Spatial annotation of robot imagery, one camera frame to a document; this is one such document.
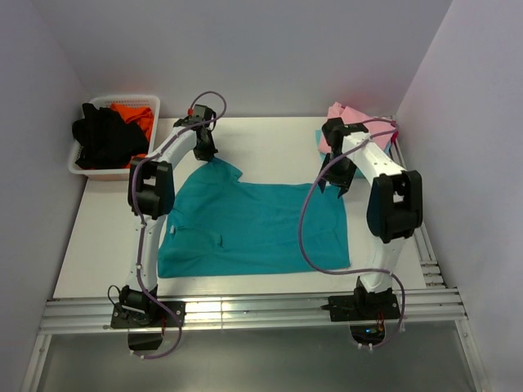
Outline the folded red t shirt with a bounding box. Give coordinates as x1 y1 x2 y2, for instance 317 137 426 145
389 120 399 145

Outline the folded light teal t shirt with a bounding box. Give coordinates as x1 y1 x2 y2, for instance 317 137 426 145
315 129 391 162

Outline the aluminium right side rail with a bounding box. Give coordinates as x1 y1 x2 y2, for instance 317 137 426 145
390 138 446 289

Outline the folded pink t shirt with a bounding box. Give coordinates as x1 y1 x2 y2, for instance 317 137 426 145
315 102 396 154

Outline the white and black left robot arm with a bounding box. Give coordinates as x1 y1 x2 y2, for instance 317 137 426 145
119 108 217 326

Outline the white plastic laundry basket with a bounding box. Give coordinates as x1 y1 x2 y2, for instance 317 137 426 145
68 95 160 180

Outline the orange t shirt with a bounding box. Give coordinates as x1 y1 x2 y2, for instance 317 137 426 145
110 103 154 169

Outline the aluminium front frame rail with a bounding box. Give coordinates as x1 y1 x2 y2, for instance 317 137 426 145
38 289 467 335

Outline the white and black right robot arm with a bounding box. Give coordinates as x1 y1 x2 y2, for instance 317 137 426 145
318 118 423 321

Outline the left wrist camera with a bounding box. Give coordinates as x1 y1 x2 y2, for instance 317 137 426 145
187 105 216 123

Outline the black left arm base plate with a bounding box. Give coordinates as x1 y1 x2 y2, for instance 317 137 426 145
110 301 186 329

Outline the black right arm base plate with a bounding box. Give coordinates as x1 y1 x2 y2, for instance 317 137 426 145
321 294 400 322

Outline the black t shirt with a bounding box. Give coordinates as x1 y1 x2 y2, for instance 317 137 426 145
72 103 124 170

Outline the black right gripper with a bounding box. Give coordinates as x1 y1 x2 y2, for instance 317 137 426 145
317 152 359 197

